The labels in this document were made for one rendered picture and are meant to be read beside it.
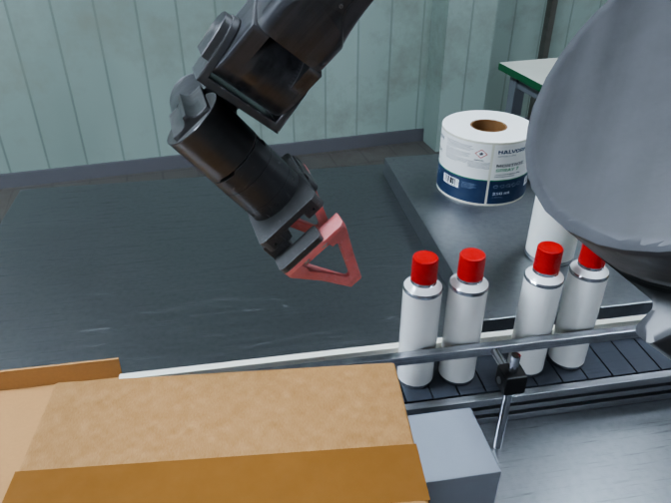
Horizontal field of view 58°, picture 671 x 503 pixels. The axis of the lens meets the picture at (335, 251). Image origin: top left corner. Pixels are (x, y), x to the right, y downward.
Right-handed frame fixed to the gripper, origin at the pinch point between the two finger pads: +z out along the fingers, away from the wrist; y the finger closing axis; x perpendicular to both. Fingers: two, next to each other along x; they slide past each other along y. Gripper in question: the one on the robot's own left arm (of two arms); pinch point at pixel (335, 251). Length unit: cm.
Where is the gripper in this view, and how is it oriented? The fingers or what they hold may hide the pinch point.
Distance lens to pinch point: 61.1
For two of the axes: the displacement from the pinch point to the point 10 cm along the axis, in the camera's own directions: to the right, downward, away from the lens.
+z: 6.1, 5.6, 5.6
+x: -7.4, 6.6, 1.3
